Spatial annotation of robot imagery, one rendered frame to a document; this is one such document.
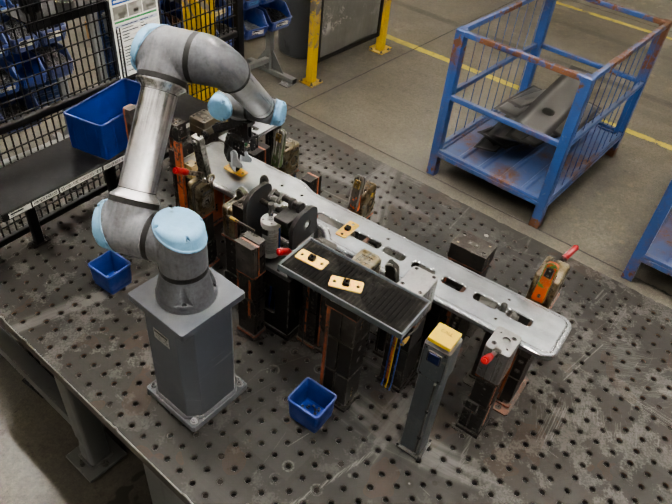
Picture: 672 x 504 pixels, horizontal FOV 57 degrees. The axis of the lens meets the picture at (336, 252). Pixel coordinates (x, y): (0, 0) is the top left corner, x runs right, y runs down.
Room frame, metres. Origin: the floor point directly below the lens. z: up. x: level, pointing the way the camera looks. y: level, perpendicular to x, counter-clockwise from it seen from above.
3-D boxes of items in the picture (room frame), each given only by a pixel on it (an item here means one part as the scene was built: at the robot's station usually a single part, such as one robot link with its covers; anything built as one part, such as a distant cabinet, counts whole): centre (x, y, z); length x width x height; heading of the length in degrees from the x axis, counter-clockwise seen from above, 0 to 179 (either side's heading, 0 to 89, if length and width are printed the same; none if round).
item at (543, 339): (1.51, -0.05, 1.00); 1.38 x 0.22 x 0.02; 58
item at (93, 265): (1.47, 0.74, 0.74); 0.11 x 0.10 x 0.09; 58
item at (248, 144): (1.75, 0.34, 1.17); 0.09 x 0.08 x 0.12; 58
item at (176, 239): (1.08, 0.37, 1.27); 0.13 x 0.12 x 0.14; 78
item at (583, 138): (3.65, -1.20, 0.47); 1.20 x 0.80 x 0.95; 143
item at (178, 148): (1.68, 0.54, 0.95); 0.03 x 0.01 x 0.50; 58
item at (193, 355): (1.08, 0.36, 0.90); 0.21 x 0.21 x 0.40; 54
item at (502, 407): (1.19, -0.57, 0.84); 0.18 x 0.06 x 0.29; 148
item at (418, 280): (1.20, -0.22, 0.90); 0.13 x 0.10 x 0.41; 148
